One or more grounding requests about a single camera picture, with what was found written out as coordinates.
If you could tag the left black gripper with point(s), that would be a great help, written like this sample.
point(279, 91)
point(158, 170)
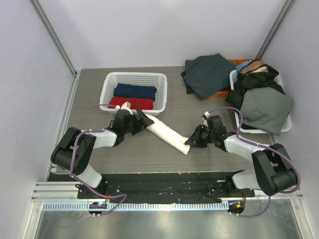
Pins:
point(144, 121)

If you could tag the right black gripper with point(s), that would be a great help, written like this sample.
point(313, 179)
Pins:
point(202, 134)

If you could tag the white floral print t-shirt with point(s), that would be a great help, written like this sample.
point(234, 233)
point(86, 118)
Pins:
point(168, 135)

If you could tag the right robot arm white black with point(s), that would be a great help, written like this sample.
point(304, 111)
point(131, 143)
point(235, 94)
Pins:
point(273, 172)

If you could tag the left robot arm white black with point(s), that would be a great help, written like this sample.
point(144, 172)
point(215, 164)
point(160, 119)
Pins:
point(73, 152)

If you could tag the rolled red t-shirt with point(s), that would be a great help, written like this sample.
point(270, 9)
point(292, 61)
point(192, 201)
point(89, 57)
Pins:
point(136, 103)

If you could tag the rolled navy blue t-shirt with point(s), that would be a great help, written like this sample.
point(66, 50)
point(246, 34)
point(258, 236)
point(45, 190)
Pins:
point(135, 91)

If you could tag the orange plastic tray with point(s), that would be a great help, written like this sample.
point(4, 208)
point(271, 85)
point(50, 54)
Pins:
point(224, 93)

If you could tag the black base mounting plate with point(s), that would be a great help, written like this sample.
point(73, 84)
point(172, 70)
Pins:
point(169, 188)

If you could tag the dark teal folded t-shirt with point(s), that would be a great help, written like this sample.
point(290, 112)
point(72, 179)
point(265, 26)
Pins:
point(206, 75)

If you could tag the black crumpled garment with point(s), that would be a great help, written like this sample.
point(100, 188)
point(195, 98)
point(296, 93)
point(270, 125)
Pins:
point(252, 80)

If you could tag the white plastic laundry bin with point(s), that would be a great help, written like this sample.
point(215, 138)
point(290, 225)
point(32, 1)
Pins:
point(287, 124)

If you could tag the grey green t-shirt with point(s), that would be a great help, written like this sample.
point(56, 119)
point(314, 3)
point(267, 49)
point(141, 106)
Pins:
point(266, 109)

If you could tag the blue cloth in bin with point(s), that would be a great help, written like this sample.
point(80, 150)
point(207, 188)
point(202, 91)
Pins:
point(242, 65)

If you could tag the tan beige garment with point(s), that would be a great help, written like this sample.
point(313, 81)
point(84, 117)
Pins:
point(252, 66)

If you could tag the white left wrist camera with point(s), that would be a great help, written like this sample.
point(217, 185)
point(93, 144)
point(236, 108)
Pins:
point(125, 106)

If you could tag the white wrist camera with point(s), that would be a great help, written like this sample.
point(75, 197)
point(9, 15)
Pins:
point(125, 106)
point(205, 116)

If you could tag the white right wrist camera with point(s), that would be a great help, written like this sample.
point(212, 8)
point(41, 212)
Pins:
point(205, 116)

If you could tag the slotted white cable duct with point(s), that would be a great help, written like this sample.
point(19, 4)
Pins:
point(126, 207)

